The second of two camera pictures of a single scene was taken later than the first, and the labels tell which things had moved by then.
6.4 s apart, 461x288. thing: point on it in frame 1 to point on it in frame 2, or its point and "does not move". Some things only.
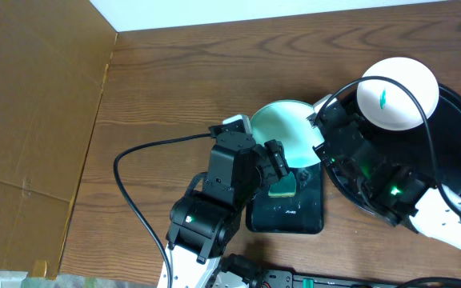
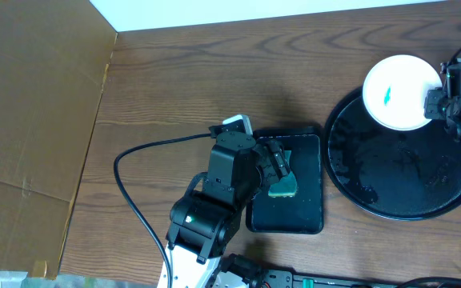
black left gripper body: (273, 161) does not move
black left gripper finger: (277, 153) does not move
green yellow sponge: (286, 188) does not move
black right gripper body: (335, 134) to (433, 106)
